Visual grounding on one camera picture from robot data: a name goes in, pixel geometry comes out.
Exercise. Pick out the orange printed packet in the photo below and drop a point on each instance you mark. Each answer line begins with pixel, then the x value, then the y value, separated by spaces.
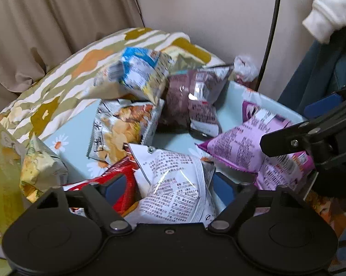
pixel 331 215

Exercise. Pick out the crumpled white plastic bag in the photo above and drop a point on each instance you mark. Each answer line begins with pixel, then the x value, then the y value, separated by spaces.
pixel 246 67

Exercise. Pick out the purple snack bag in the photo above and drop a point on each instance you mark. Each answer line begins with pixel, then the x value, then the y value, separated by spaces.
pixel 241 143

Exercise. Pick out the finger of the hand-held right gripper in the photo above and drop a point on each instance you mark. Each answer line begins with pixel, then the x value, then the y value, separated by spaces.
pixel 322 105
pixel 282 142

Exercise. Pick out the blue white snack bag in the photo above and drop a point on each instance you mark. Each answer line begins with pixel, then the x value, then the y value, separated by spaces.
pixel 138 72

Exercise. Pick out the striped floral blanket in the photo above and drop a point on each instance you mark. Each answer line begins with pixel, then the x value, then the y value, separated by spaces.
pixel 60 86

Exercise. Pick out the yellow green snack bag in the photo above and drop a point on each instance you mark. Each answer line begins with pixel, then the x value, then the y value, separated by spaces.
pixel 37 169

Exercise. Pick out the brown snack bag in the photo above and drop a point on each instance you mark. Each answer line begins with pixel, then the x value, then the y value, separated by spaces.
pixel 196 97

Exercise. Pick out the light blue daisy box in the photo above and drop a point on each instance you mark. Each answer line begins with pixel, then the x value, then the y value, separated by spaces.
pixel 72 132

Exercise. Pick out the beige curtain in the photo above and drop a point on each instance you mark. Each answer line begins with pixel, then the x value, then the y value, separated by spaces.
pixel 46 20

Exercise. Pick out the red snack bag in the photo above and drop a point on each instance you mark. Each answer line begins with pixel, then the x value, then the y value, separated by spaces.
pixel 122 168

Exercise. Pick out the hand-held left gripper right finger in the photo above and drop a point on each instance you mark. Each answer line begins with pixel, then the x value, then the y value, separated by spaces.
pixel 222 185

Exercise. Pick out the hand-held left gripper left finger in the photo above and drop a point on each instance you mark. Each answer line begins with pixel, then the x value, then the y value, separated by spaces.
pixel 116 185

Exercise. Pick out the blue denim jeans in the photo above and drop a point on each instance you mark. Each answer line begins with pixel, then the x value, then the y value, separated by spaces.
pixel 313 74

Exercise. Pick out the silver chip bag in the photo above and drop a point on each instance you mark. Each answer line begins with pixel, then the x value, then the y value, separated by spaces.
pixel 124 126

